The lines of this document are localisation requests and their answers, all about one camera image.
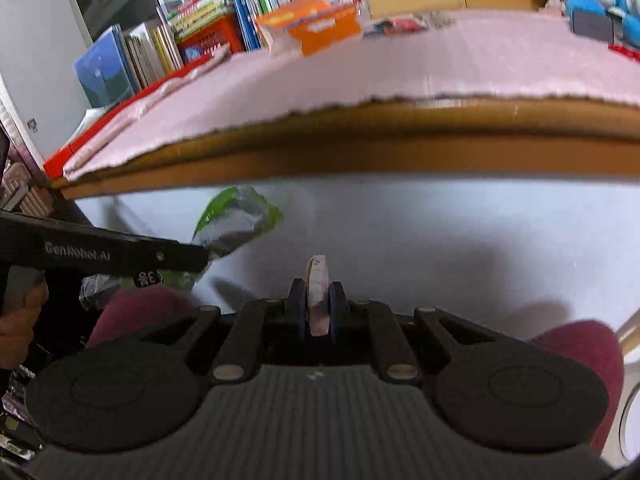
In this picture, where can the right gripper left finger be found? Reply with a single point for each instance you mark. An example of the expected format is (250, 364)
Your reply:
(264, 331)

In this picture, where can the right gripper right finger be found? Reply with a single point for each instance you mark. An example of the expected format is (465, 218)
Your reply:
(368, 333)

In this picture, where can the macaron snack wrapper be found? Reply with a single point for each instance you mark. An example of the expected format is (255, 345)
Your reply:
(318, 284)

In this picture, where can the green and grey snack bag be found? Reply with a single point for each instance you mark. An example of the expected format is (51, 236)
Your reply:
(232, 219)

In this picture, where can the white blue paper bag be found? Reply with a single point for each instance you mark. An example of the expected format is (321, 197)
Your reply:
(395, 26)

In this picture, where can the orange cardboard box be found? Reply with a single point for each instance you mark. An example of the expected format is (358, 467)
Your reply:
(308, 26)

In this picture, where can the patterned small wrapper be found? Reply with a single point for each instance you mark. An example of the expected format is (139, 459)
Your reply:
(437, 20)

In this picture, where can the leaning beige books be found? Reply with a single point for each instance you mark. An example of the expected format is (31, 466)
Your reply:
(153, 52)

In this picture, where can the stack of flat books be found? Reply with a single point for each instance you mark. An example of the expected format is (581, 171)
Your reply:
(193, 15)

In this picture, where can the person's left hand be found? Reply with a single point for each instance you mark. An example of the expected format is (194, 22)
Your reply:
(17, 328)

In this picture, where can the red folder with pink cloth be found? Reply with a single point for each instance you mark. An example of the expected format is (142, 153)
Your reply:
(77, 152)

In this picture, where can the large blue book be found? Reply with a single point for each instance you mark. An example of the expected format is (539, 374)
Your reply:
(105, 72)

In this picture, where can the red plastic crate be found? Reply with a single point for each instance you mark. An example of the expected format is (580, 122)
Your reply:
(222, 30)

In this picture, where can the pink striped table cloth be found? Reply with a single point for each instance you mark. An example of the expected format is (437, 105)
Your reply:
(500, 54)

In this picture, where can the red scissors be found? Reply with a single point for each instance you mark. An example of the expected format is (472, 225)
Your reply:
(627, 52)

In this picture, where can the grey power adapter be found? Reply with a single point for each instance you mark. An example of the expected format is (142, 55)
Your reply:
(593, 26)

